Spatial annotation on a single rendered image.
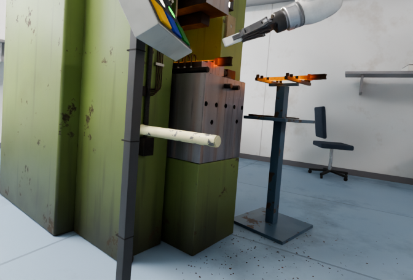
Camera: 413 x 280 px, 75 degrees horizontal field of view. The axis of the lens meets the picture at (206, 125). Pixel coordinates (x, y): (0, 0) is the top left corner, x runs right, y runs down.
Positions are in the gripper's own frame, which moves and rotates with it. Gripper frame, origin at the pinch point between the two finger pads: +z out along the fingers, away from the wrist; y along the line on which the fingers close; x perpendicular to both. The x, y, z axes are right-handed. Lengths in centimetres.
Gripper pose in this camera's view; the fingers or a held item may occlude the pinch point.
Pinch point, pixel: (232, 39)
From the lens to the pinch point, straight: 106.6
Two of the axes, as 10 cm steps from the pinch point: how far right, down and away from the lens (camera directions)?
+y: 1.0, 0.6, 9.9
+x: -3.4, -9.4, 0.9
